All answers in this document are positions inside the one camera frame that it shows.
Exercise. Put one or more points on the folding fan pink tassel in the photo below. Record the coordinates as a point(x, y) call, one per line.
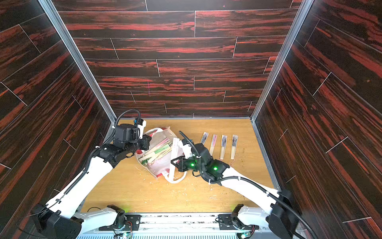
point(213, 143)

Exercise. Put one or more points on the fans inside tote bag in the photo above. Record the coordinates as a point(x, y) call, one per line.
point(156, 152)

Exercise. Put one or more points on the folding fan dark blue print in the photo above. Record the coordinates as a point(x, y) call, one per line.
point(233, 146)

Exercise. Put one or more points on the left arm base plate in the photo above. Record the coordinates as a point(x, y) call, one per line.
point(128, 222)

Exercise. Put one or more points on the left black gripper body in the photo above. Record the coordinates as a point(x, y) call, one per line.
point(137, 144)

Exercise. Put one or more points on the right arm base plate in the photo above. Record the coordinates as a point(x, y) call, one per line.
point(229, 222)

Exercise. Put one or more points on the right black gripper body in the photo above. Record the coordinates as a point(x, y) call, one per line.
point(181, 163)

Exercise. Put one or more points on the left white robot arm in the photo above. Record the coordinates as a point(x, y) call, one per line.
point(59, 219)

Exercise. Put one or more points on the folding fan purple print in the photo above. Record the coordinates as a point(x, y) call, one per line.
point(223, 146)

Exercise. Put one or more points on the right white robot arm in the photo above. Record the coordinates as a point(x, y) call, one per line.
point(275, 208)

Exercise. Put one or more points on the folding fan grey print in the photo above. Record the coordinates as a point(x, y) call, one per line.
point(204, 137)

